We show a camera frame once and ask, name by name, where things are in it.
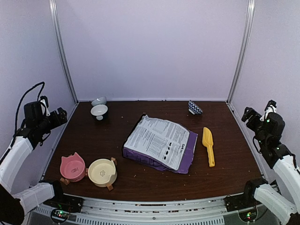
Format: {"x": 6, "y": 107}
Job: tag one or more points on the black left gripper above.
{"x": 57, "y": 122}

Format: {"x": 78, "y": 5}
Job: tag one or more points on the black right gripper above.
{"x": 247, "y": 116}

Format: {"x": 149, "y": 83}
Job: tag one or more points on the yellow plastic scoop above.
{"x": 207, "y": 141}

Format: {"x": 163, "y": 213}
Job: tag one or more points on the pink cat-ear pet bowl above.
{"x": 73, "y": 167}

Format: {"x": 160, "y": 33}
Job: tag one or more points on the cream cat-ear pet bowl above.
{"x": 102, "y": 172}

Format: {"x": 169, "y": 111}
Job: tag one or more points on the purple pet food bag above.
{"x": 161, "y": 144}

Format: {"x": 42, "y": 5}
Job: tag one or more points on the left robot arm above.
{"x": 38, "y": 122}

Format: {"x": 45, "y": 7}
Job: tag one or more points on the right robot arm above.
{"x": 268, "y": 130}

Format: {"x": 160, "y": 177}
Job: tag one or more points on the light grey-blue bowl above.
{"x": 99, "y": 101}

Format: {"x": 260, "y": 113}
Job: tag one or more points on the blue white patterned bowl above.
{"x": 194, "y": 108}

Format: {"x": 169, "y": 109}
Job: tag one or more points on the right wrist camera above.
{"x": 270, "y": 108}

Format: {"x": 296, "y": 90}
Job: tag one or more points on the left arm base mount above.
{"x": 64, "y": 207}

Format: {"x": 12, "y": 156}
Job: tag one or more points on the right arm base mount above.
{"x": 241, "y": 204}

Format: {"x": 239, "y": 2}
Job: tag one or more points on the right aluminium frame post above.
{"x": 243, "y": 48}

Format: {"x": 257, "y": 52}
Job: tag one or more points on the aluminium frame post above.
{"x": 62, "y": 54}
{"x": 243, "y": 48}

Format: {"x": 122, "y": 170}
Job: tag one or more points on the left aluminium frame post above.
{"x": 62, "y": 54}

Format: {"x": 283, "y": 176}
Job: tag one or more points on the front aluminium rail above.
{"x": 209, "y": 211}

